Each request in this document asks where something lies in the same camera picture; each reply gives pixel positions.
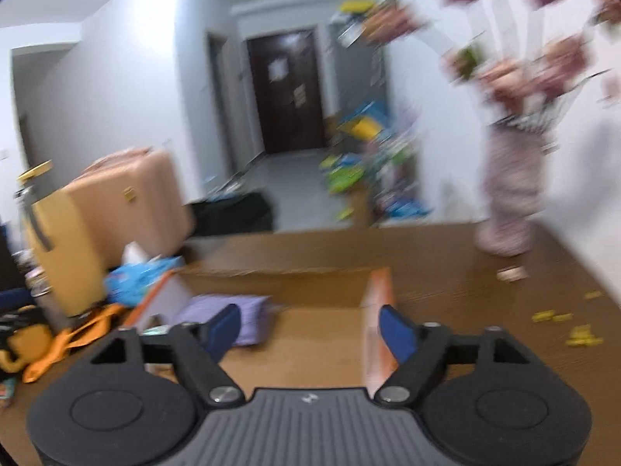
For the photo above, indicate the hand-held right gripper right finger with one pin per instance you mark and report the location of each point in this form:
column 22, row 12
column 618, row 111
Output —
column 395, row 331

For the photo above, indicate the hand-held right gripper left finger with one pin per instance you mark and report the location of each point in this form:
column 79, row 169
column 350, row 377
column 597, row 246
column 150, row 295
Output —
column 224, row 326

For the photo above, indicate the purple tissue packet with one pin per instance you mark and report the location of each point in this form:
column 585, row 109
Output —
column 252, row 315

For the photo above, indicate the orange cardboard box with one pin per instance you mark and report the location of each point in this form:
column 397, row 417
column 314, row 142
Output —
column 315, row 293

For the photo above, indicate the blue tissue packet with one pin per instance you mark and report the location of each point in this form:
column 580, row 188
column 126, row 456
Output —
column 138, row 276

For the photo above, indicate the black floor bag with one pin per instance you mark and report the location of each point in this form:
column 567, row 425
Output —
column 233, row 216

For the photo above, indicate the fallen dried rose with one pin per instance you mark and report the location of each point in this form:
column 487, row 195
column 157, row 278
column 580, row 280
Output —
column 512, row 273

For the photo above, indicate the pink suitcase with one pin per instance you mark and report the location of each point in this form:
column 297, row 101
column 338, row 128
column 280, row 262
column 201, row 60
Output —
column 136, row 204

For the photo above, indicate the pile of colourful floor clutter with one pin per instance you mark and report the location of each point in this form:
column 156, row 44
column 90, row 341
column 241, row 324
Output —
column 378, row 174

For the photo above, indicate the orange cloth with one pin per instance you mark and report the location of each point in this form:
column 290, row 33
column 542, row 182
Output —
column 53, row 349

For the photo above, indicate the pink ribbed vase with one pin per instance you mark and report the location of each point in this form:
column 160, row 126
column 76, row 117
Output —
column 514, row 189

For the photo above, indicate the scattered yellow petals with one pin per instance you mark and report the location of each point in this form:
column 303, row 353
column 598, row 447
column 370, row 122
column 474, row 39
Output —
column 582, row 335

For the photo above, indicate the yellow mug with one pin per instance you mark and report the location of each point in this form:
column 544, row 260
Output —
column 24, row 342

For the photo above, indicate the black paper bag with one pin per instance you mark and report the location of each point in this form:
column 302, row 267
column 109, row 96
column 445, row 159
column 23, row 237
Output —
column 7, row 262

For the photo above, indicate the colourful snack packet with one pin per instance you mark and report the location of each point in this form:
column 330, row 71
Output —
column 6, row 391

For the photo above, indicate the dark brown door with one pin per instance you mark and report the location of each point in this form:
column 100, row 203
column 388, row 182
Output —
column 286, row 92

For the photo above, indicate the dried pink roses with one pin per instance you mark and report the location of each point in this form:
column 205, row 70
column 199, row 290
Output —
column 558, row 63

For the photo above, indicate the yellow box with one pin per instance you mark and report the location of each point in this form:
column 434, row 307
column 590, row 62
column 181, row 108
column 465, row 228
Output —
column 356, row 6

